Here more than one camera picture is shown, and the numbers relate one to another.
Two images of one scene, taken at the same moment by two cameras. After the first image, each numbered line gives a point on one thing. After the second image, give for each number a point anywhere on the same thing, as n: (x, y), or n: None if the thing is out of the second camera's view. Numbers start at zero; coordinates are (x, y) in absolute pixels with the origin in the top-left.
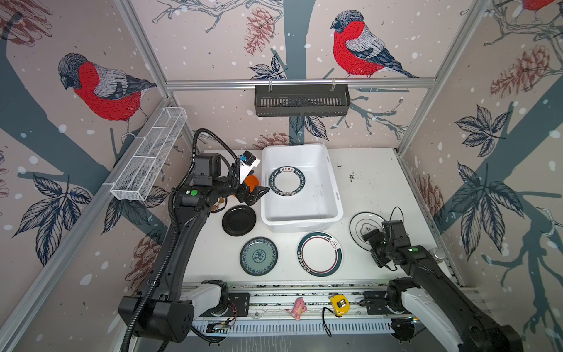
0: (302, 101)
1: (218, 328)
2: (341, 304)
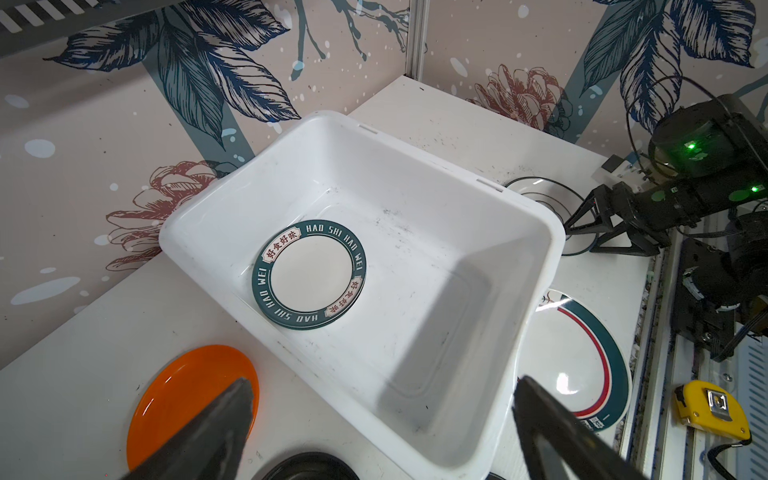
0: (28, 23)
1: None
2: (708, 408)
